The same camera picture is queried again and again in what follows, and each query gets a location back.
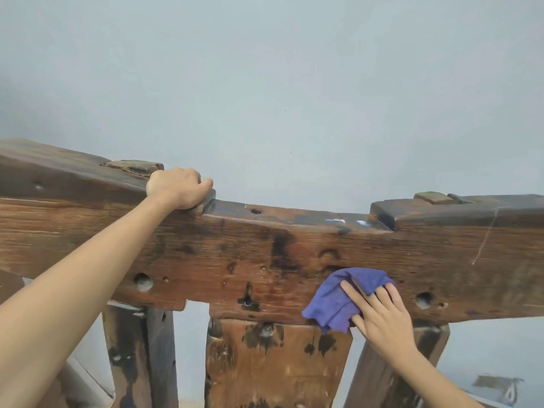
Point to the dark worn wooden chair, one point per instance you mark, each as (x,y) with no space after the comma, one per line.
(263,246)

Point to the person's right hand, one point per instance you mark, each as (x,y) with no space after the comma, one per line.
(382,322)

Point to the purple cleaning cloth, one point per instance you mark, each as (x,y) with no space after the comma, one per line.
(331,299)

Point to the person's left fingers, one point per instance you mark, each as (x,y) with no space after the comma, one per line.
(203,192)

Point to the person's right middle finger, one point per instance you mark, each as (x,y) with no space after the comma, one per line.
(370,299)

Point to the person's right little finger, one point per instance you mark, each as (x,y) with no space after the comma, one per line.
(396,294)

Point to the person's left forearm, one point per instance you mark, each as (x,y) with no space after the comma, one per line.
(76,293)

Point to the person's right forearm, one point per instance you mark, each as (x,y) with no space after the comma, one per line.
(437,380)

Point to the person's right thumb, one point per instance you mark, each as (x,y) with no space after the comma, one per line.
(359,323)

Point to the person's left hand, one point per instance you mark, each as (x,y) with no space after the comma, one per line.
(174,189)

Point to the white baseboard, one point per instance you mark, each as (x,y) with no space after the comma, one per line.
(87,380)

